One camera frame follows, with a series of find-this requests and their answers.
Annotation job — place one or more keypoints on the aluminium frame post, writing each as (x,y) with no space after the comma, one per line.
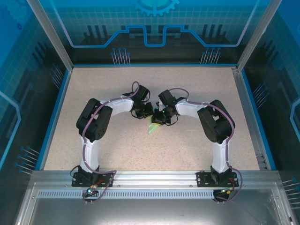
(257,35)
(52,35)

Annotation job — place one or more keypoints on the grey sheet metal cover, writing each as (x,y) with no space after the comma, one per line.
(140,213)

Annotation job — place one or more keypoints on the light green paper sheet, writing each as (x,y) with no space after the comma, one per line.
(151,129)

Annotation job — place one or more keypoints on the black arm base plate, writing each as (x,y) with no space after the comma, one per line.
(202,179)
(76,180)

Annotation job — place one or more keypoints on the aluminium base beam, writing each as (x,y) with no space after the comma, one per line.
(154,178)

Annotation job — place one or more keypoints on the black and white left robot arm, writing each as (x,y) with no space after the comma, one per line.
(93,122)

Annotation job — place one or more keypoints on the blue printed enclosure panel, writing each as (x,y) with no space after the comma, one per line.
(18,70)
(150,23)
(281,70)

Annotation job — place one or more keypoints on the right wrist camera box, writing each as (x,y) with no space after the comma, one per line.
(158,104)

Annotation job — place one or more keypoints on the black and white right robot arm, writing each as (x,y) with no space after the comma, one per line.
(215,124)

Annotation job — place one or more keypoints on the aluminium side rail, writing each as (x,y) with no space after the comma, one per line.
(242,93)

